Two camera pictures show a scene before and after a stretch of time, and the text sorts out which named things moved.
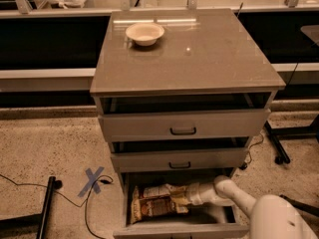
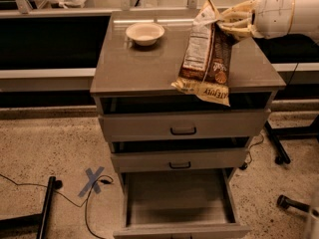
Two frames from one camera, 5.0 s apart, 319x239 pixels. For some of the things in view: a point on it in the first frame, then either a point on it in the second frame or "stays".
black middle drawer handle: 186,166 stays
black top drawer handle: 182,133 stays
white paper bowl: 145,34 stays
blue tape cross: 92,181 stays
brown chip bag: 152,201 to 204,63
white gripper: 193,193 to 273,15
